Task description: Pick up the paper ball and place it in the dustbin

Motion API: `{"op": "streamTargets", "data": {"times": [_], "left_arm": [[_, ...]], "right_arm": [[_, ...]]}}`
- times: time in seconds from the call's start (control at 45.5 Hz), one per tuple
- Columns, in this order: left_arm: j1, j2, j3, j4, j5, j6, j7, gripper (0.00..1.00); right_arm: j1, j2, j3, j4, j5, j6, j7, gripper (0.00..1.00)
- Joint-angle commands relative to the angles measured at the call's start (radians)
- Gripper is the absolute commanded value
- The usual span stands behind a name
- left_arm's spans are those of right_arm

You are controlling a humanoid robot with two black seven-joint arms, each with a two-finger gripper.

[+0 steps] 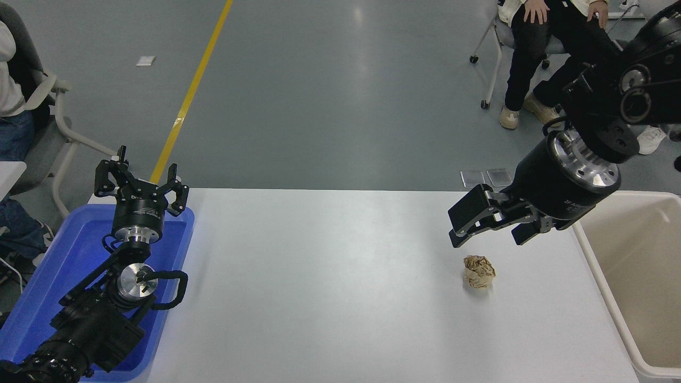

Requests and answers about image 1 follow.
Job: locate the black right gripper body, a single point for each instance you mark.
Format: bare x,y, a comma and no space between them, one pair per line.
553,186

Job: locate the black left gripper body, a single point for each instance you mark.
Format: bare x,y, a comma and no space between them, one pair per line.
138,210

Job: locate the tan paper ball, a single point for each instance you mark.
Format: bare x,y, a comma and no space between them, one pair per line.
479,272

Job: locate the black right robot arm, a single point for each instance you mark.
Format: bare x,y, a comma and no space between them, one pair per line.
654,58

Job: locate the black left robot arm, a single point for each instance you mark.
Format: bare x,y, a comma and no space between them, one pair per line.
90,324

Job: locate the person's right hand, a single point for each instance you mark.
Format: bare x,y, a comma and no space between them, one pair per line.
536,10

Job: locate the person's left hand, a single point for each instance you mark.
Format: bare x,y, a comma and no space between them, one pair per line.
598,9

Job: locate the metal floor plate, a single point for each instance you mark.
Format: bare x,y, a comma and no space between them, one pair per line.
500,177
473,179

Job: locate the grey office chair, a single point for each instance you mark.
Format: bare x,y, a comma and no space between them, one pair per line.
42,154

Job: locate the blue plastic tray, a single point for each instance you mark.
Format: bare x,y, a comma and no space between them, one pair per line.
64,250

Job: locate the small white side table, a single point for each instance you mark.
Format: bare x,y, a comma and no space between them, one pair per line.
8,175

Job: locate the person in blue trousers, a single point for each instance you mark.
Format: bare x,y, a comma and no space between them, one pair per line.
10,133

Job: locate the person in white shoes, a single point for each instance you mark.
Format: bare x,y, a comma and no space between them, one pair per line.
652,139

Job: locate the large pale bin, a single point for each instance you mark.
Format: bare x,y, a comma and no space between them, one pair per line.
638,276

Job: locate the person in black trousers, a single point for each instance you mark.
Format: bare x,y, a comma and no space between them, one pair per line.
518,53

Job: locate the grey chair on castors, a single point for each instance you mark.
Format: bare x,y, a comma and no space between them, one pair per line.
504,34

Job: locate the thin metal chair leg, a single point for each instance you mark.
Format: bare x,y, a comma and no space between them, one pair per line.
623,17

